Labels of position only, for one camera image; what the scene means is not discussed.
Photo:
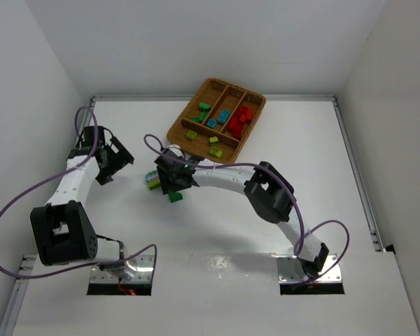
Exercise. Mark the dark green lego brick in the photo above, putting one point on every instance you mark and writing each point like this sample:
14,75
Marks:
203,116

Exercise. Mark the dark green split lego piece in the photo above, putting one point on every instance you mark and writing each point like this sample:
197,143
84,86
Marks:
196,120

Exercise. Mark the green yellow notched lego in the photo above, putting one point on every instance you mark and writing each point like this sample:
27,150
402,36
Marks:
175,197

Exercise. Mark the metal base plate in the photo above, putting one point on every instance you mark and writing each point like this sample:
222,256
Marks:
291,271
138,271

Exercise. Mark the lime piece of split lego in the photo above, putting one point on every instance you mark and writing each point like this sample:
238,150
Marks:
191,135

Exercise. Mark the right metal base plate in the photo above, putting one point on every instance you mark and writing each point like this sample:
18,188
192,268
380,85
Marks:
291,271

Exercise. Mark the brown wicker divided tray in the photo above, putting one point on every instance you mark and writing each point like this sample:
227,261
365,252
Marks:
220,95

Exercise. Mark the green lego in tray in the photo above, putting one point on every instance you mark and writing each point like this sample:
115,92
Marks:
204,107

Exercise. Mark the lime green small lego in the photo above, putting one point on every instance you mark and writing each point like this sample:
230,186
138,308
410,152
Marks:
214,141

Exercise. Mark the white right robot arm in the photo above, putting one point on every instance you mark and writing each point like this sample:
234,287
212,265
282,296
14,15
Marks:
268,192

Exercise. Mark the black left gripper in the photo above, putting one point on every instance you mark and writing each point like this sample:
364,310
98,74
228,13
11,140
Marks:
115,159

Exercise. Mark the cyan lime lego stack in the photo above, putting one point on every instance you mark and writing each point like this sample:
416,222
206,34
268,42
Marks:
153,180

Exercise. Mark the long cyan lego brick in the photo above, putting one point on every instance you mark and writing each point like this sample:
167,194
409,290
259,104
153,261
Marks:
223,117

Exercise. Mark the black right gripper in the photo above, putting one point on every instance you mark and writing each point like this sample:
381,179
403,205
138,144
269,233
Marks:
166,180

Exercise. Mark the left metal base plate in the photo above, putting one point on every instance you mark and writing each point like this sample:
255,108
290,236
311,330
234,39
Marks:
138,271

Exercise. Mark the red top lego stack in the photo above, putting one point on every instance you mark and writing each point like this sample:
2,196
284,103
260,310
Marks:
238,131

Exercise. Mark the small cyan lego cube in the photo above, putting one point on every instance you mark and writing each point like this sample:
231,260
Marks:
211,123

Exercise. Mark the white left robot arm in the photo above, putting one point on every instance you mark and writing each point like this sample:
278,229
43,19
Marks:
62,230

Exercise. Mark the green lime lego pair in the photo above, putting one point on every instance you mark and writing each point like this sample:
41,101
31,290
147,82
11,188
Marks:
216,152

